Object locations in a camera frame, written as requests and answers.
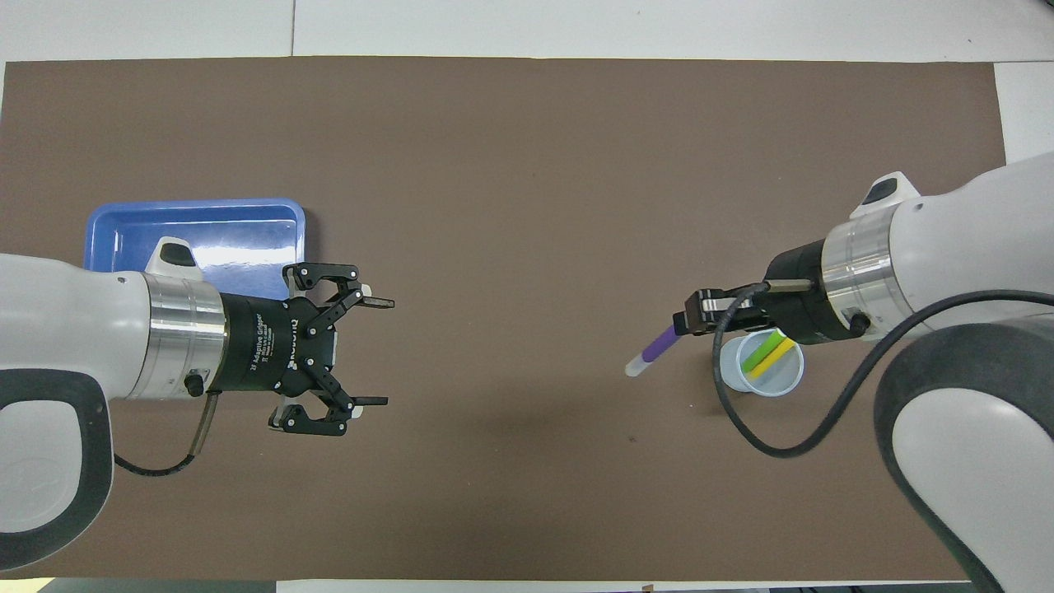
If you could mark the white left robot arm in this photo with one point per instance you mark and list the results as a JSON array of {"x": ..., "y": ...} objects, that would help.
[{"x": 66, "y": 313}]

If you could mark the purple highlighter pen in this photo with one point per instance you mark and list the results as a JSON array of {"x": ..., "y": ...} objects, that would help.
[{"x": 659, "y": 344}]

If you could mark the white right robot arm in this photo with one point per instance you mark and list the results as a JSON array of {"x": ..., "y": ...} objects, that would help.
[{"x": 972, "y": 231}]

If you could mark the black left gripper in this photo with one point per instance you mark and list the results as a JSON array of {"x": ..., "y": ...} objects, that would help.
[{"x": 263, "y": 346}]

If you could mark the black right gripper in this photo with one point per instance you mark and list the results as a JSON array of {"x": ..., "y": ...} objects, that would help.
[{"x": 803, "y": 296}]

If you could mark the yellow highlighter pen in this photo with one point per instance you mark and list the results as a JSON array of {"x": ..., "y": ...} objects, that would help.
[{"x": 774, "y": 358}]

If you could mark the blue plastic tray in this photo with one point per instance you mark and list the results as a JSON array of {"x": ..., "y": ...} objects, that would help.
[{"x": 239, "y": 231}]

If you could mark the brown table mat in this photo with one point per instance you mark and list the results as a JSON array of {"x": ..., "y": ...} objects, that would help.
[{"x": 527, "y": 165}]

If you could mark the translucent plastic cup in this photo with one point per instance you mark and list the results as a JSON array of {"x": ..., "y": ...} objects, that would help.
[{"x": 733, "y": 375}]

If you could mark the green highlighter pen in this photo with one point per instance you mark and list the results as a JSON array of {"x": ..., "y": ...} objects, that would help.
[{"x": 764, "y": 351}]

